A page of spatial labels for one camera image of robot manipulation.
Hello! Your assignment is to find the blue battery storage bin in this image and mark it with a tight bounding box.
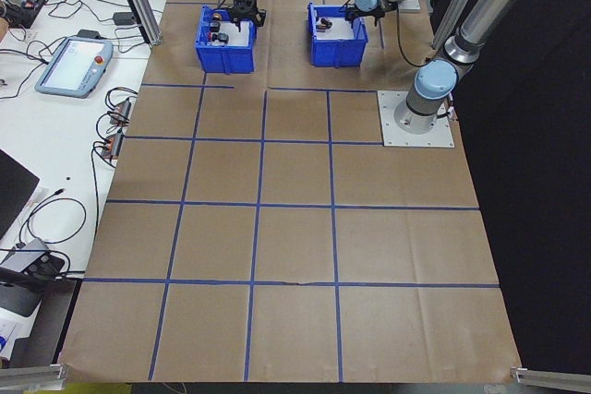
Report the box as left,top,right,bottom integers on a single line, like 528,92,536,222
307,2,370,68

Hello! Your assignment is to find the blue switch storage bin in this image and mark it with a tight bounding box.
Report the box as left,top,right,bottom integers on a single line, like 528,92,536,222
193,5,259,75

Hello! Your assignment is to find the small black box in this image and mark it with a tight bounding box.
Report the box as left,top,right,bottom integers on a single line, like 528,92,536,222
27,253,66,280

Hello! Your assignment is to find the white foam bin liner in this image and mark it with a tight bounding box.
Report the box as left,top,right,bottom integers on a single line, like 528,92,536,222
207,19,254,48
316,18,364,41

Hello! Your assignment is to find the light blue teach pendant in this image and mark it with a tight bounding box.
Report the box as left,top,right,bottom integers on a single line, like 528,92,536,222
34,36,115,100

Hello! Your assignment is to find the black laptop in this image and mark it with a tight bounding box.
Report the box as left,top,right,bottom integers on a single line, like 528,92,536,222
0,148,42,242

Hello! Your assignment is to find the grey USB hub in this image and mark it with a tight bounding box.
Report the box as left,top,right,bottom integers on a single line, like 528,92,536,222
0,239,50,275

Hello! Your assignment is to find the grey desktop device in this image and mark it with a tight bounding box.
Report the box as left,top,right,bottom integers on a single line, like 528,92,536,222
0,281,42,321

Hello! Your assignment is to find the aluminium extrusion bar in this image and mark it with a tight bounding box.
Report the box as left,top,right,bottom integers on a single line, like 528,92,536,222
510,364,591,386
0,363,70,384

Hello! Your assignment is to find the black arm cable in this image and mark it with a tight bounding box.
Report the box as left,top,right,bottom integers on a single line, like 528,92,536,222
392,1,456,118

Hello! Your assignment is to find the black orange cable adapter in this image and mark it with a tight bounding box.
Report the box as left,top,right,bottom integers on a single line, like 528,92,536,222
94,133,126,158
106,97,136,125

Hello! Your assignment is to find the black circuit board with wires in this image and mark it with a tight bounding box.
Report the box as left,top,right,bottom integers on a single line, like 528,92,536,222
6,0,47,30

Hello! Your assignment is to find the black looped USB cable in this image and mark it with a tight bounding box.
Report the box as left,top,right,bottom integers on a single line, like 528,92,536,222
18,187,89,247

